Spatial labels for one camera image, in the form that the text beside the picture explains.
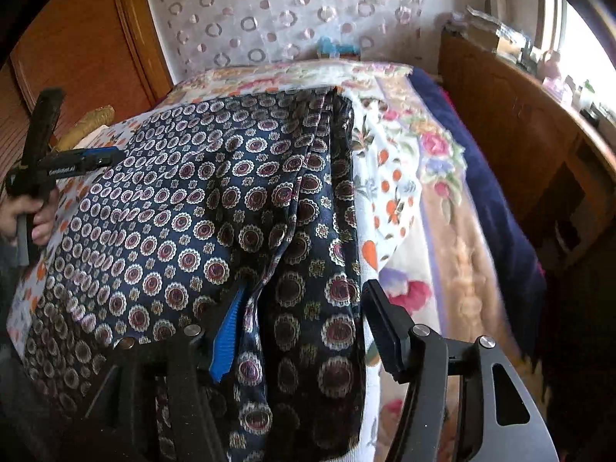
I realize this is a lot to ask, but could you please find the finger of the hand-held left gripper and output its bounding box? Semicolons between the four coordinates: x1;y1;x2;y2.
47;147;126;177

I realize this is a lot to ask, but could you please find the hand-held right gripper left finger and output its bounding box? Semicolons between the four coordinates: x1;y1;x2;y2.
79;281;248;462

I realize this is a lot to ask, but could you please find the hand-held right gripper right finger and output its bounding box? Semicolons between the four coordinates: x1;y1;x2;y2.
361;280;562;462

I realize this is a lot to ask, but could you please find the navy medallion print pajama shirt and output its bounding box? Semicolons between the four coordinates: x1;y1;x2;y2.
22;91;367;462

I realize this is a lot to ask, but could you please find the person's left hand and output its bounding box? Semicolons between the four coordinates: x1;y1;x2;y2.
0;187;59;247

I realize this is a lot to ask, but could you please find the yellow cloth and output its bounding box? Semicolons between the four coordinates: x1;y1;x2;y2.
55;105;116;150

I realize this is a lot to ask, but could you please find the wooden wardrobe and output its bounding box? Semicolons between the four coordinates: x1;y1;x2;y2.
0;0;174;193

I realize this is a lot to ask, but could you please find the floral blanket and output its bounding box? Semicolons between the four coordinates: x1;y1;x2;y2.
168;60;525;462

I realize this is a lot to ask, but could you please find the navy blanket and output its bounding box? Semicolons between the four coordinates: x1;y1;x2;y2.
409;66;547;309

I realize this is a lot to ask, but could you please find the sheer curtain with circle pattern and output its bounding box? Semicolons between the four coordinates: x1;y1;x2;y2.
139;0;434;87

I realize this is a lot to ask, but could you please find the long wooden cabinet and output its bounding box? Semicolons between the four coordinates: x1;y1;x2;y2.
438;29;616;270

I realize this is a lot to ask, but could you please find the blue plastic bag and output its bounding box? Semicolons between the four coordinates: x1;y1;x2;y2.
316;37;362;61

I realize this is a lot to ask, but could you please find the pink container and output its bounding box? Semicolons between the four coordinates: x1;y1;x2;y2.
544;50;565;84

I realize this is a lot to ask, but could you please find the stack of papers and boxes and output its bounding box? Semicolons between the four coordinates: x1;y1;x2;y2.
447;5;530;59

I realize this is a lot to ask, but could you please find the window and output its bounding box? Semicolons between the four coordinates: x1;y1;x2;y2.
539;0;616;121

